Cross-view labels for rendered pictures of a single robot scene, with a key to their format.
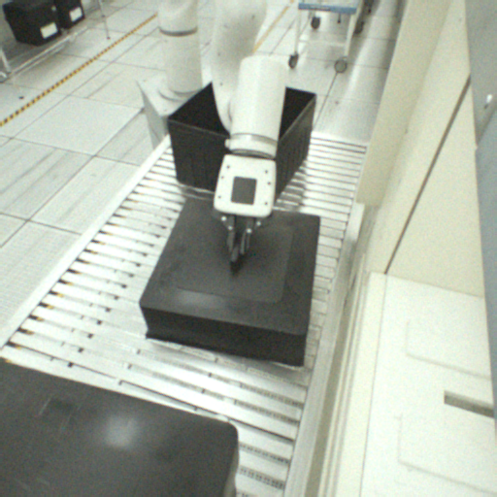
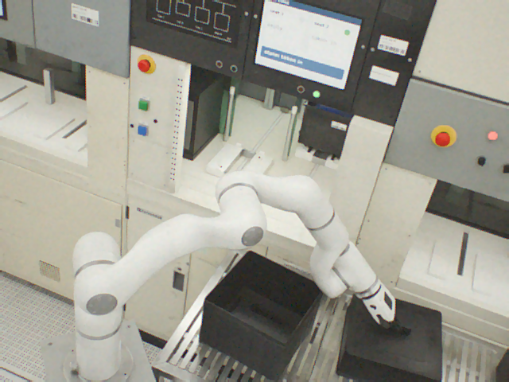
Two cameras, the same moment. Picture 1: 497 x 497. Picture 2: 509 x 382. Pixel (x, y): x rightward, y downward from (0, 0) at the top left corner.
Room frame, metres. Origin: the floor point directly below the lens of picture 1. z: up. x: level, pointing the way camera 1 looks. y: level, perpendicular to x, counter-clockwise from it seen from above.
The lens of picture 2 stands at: (1.06, 1.29, 2.23)
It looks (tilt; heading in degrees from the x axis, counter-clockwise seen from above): 35 degrees down; 267
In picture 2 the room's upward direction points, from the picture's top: 10 degrees clockwise
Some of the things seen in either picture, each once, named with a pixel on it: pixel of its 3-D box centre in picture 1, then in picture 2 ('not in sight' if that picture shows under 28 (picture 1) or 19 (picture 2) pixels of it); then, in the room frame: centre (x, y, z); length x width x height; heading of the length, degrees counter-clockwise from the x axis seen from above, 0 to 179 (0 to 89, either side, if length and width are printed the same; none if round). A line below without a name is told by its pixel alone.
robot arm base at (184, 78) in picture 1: (182, 60); (99, 344); (1.34, 0.21, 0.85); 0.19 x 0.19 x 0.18
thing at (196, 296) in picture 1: (238, 267); (392, 337); (0.48, 0.01, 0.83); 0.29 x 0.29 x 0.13; 78
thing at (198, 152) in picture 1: (245, 137); (262, 312); (0.89, 0.00, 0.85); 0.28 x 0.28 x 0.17; 63
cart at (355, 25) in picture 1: (332, 18); not in sight; (3.63, -0.72, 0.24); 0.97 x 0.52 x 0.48; 164
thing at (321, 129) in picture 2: not in sight; (333, 114); (0.65, -0.94, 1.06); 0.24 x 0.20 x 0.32; 161
